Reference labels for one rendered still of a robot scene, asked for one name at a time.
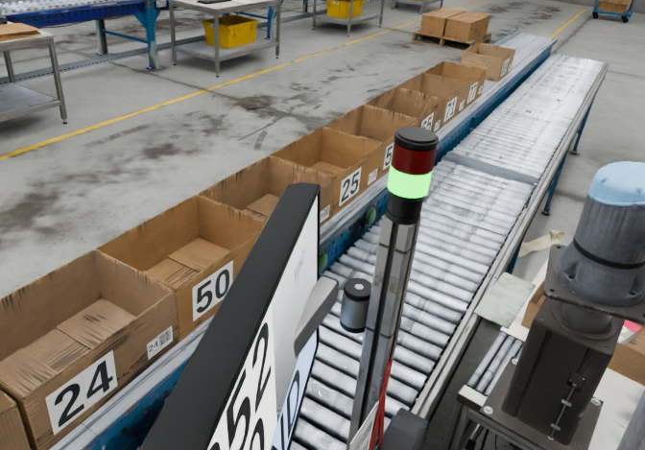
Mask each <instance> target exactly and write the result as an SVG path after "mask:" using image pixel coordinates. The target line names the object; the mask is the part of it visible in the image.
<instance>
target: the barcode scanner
mask: <svg viewBox="0 0 645 450"><path fill-rule="evenodd" d="M428 426H429V422H428V420H426V419H424V418H422V417H420V416H418V415H416V414H414V413H412V412H410V411H408V410H406V409H404V408H399V409H398V411H397V413H396V415H395V416H394V417H393V418H392V420H391V422H390V424H389V426H388V427H387V429H386V431H385V433H384V435H383V440H382V442H381V444H380V446H379V447H378V445H377V447H376V448H375V450H420V449H421V447H422V445H423V443H424V440H425V437H426V435H427V430H428Z"/></svg>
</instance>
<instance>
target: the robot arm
mask: <svg viewBox="0 0 645 450"><path fill-rule="evenodd" d="M554 271H555V275H556V277H557V279H558V280H559V281H560V283H561V284H562V285H563V286H564V287H565V288H566V289H567V290H569V291H570V292H572V293H573V294H575V295H576V296H579V297H581V298H584V299H586V300H588V301H591V302H594V303H598V304H602V305H606V306H613V307H625V306H631V305H634V304H636V303H638V302H639V301H641V300H642V299H643V297H644V296H645V163H642V162H631V161H622V162H614V163H611V164H608V165H606V166H604V167H603V168H601V169H599V170H598V172H597V173H596V175H595V177H594V179H593V181H592V183H591V185H590V186H589V188H588V191H587V196H586V199H585V204H584V207H583V210H582V214H581V217H580V220H579V222H578V225H577V228H576V231H575V235H574V238H573V240H572V241H571V243H570V244H569V245H568V246H567V247H566V248H565V249H564V250H563V251H562V252H561V253H560V255H559V256H558V258H557V261H556V264H555V268H554ZM616 450H645V390H644V392H643V393H642V395H641V397H640V399H639V401H638V404H637V406H636V408H635V410H634V412H633V416H632V418H631V420H630V422H629V424H628V426H627V428H626V431H625V433H624V435H623V437H622V438H621V440H620V443H619V445H618V447H617V449H616Z"/></svg>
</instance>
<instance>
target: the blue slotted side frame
mask: <svg viewBox="0 0 645 450"><path fill-rule="evenodd" d="M556 43H557V40H556V41H555V42H553V43H552V44H551V45H550V46H549V47H548V48H547V49H545V50H544V51H543V52H542V53H541V54H540V55H539V56H537V57H536V58H535V59H534V60H533V61H531V62H530V63H529V64H528V65H527V66H526V67H525V68H523V69H522V70H521V71H520V72H519V73H518V74H516V75H515V76H514V77H513V78H512V79H511V80H510V81H508V82H507V83H506V84H505V85H504V86H502V87H501V88H500V89H499V90H498V91H497V92H496V93H494V94H493V95H492V96H491V97H490V98H489V99H487V100H486V101H485V102H484V103H483V104H482V105H481V106H479V107H478V108H477V109H476V110H475V111H473V112H472V113H471V114H470V115H469V116H468V117H467V118H466V119H465V120H464V121H463V122H462V123H461V124H459V125H458V126H457V127H456V128H455V129H454V130H452V131H451V132H450V133H449V134H448V135H447V136H445V137H444V138H443V139H442V140H441V141H440V142H439V144H438V146H437V149H436V154H435V159H434V164H433V168H434V166H437V165H438V162H441V159H442V156H443V155H446V153H447V152H450V151H453V148H454V147H455V148H456V147H457V144H460V143H461V140H462V141H463V140H464V137H465V138H466V136H467V135H468V131H469V127H470V122H471V118H472V117H473V116H474V115H475V114H477V117H476V122H475V126H474V128H475V129H476V126H479V123H482V120H484V121H485V117H486V118H487V117H488V115H490V113H492V111H493V110H495V108H497V106H499V104H502V102H504V99H505V100H506V98H509V97H508V96H509V95H510V94H511V93H513V91H514V90H515V89H517V88H518V87H519V86H520V85H521V83H523V81H525V80H527V78H528V77H530V75H532V73H533V72H535V70H536V69H538V67H539V66H541V65H542V64H543V63H544V62H545V61H546V60H547V59H548V58H549V56H550V53H551V50H552V46H553V45H555V44H556ZM544 53H545V54H544ZM522 73H523V74H522ZM492 99H493V100H492ZM448 138H449V139H448ZM447 139H448V140H447ZM384 196H385V198H384ZM388 196H389V189H388V187H386V188H385V189H384V190H383V191H382V192H381V193H379V194H378V195H377V196H376V197H375V198H374V199H373V200H371V201H370V202H369V203H368V204H367V205H365V206H364V207H363V208H362V209H361V210H360V211H359V212H357V213H356V214H355V215H354V216H353V217H352V218H350V219H349V220H348V221H347V222H346V223H345V224H344V225H342V226H341V227H340V228H339V229H338V230H337V231H335V232H334V233H333V234H332V235H331V236H330V237H328V238H327V239H326V240H325V241H324V242H323V243H322V244H320V252H321V251H322V250H323V249H324V248H325V247H326V254H327V255H328V260H327V264H326V266H325V268H324V270H323V271H322V272H320V274H323V273H324V272H325V271H329V272H330V269H329V268H328V267H329V265H331V266H332V265H333V264H334V263H335V262H337V263H339V260H337V258H338V257H341V256H342V255H343V254H346V255H347V252H346V249H349V248H350V247H355V245H353V243H354V242H357V241H358V240H359V239H362V240H363V238H361V235H365V233H366V232H369V231H368V228H371V227H372V226H373V225H375V224H374V223H375V222H378V221H379V220H380V219H382V218H381V216H384V215H385V214H386V208H387V203H386V201H388ZM375 203H376V205H375V209H376V217H375V220H374V222H373V223H372V225H368V226H367V227H366V228H365V229H364V222H365V216H366V212H367V210H368V209H369V208H371V207H372V206H373V205H374V204H375ZM379 209H380V211H379ZM364 214H365V216H364ZM359 226H360V229H359ZM341 234H342V237H341ZM351 234H352V238H351ZM344 241H345V244H344ZM332 243H333V245H332ZM335 251H336V253H335ZM189 359H190V358H189ZM189 359H188V360H187V361H186V362H185V363H183V364H182V365H181V366H180V367H179V368H177V369H176V370H175V371H174V372H173V373H172V374H171V375H169V376H168V377H167V378H166V379H165V380H164V381H162V382H161V383H160V384H159V385H158V386H157V387H156V388H154V389H153V390H152V391H151V392H150V393H148V394H147V395H146V396H145V397H144V398H143V399H142V400H140V401H139V402H138V403H137V404H136V405H135V406H133V407H132V408H131V409H130V410H129V411H128V412H127V413H125V414H124V415H123V416H122V417H121V418H120V419H118V420H117V421H116V422H115V423H114V424H113V425H111V426H110V427H109V428H108V429H107V430H106V431H105V432H103V433H102V434H101V435H100V436H99V437H98V438H96V439H95V440H94V441H93V442H92V443H91V444H89V445H88V446H87V447H86V448H85V449H84V450H99V449H100V447H101V448H102V447H103V446H104V445H105V446H106V447H105V450H136V449H137V447H138V446H141V445H142V443H143V441H144V439H145V437H146V436H147V435H148V433H149V431H150V430H151V428H152V426H153V424H154V422H155V413H156V412H157V411H158V413H160V411H161V409H162V407H163V406H164V404H165V402H166V400H167V398H168V397H169V395H170V393H171V391H172V389H173V388H174V386H175V384H176V383H177V381H178V380H179V377H180V375H181V374H182V372H183V370H184V368H185V366H186V365H187V363H188V361H189ZM165 391H166V394H165V395H164V392H165ZM146 408H147V411H146V413H145V414H144V410H145V409H146ZM147 424H148V425H147ZM124 427H125V428H126V430H125V432H124V433H122V429H123V428H124ZM136 430H138V437H137V438H135V431H136Z"/></svg>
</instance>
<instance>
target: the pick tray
mask: <svg viewBox="0 0 645 450"><path fill-rule="evenodd" d="M544 280H545V278H544ZM544 280H543V281H542V282H541V284H540V285H539V287H538V288H537V290H536V291H535V293H534V294H533V295H532V297H531V298H530V300H529V303H528V305H527V308H526V311H525V314H524V317H523V319H522V322H521V324H520V325H521V326H523V327H525V328H527V329H530V327H531V324H532V321H533V319H534V317H535V315H536V313H537V312H538V309H539V308H540V306H541V304H542V303H543V301H544V300H545V298H546V296H545V295H544V294H543V293H542V292H543V286H544ZM631 322H632V323H634V324H635V325H637V326H639V327H640V328H641V330H640V332H639V334H638V336H637V337H635V338H634V339H632V340H631V341H629V342H628V343H626V344H621V343H617V345H616V347H615V350H614V353H613V356H612V358H611V360H610V362H609V365H608V368H609V369H611V370H613V371H615V372H617V373H619V374H621V375H623V376H625V377H627V378H629V379H631V380H633V381H635V382H636V383H638V384H640V385H642V386H644V387H645V325H643V324H640V323H636V322H633V321H631Z"/></svg>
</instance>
